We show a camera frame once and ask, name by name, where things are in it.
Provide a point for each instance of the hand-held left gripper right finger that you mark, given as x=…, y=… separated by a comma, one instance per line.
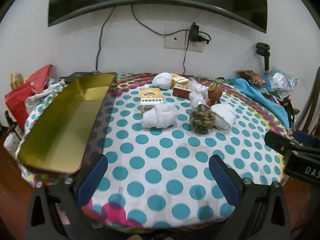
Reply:
x=223, y=180

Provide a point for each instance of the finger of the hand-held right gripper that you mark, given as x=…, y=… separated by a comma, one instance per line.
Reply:
x=280, y=142
x=305, y=137

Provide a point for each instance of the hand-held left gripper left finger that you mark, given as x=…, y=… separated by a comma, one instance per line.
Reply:
x=92, y=180

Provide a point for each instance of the white sock bundle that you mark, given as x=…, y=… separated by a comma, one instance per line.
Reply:
x=225, y=118

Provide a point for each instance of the gold rectangular tin box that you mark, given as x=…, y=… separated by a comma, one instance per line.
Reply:
x=62, y=125

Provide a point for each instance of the long white sock roll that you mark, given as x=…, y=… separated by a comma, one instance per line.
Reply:
x=160, y=117

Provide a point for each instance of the clear plastic bag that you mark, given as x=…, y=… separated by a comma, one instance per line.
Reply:
x=197, y=93

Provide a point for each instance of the blue cloth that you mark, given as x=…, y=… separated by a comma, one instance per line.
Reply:
x=260, y=97

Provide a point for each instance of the clear bag of packets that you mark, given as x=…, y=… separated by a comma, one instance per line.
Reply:
x=280, y=81

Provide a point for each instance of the polka dot tablecloth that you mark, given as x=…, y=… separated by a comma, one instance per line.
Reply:
x=162, y=160

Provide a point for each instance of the woven green yarn ball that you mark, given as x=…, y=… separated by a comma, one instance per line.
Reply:
x=202, y=118

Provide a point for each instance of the brown patterned snack packet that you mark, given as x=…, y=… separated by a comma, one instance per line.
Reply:
x=251, y=77

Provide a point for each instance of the brown toy figure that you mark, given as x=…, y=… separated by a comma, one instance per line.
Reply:
x=214, y=95

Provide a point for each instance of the white lidded jar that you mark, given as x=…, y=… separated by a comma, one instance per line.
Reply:
x=11, y=143

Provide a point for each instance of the brown cardboard box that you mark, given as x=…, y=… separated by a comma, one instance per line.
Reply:
x=182, y=92

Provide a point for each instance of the yellow box with hat picture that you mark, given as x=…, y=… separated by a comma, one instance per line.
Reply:
x=150, y=100

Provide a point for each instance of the white crumpled plastic bag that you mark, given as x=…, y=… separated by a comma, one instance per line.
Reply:
x=42, y=95

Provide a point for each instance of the dark flat object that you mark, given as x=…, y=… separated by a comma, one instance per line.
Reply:
x=75, y=75

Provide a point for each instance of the red plastic bag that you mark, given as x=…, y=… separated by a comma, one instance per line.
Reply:
x=20, y=100

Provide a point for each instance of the yellow and white small box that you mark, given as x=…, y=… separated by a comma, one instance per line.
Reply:
x=180, y=79

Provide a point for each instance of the round white sock roll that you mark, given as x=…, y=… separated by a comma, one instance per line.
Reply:
x=162, y=80

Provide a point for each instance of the bundle of wooden sticks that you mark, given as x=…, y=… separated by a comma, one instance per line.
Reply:
x=16, y=80

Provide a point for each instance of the black angled plug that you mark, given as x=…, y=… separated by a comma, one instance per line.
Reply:
x=204, y=39

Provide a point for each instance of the black power adapter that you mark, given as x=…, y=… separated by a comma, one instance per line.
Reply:
x=195, y=32

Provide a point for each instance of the dark wooden chair frame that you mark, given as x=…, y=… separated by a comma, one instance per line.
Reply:
x=311, y=102

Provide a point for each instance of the black clamp mount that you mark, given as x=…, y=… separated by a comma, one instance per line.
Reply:
x=263, y=50

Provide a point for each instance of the white wall power socket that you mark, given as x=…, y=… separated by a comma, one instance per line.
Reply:
x=197, y=47

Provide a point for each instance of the white coaxial wall plate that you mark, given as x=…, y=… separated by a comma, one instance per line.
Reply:
x=175, y=42

